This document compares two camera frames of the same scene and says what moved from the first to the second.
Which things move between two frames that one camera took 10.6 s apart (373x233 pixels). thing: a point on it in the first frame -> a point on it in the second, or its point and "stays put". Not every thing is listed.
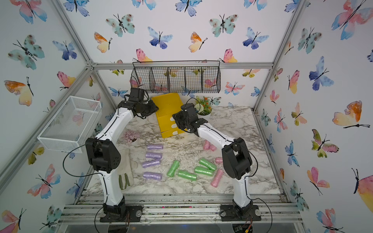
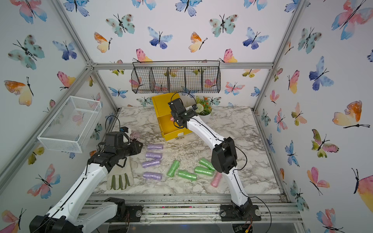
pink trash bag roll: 216,179 stays put
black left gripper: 153,108 -> 136,147
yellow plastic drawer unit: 167,105 stays put
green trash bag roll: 207,164 stays put
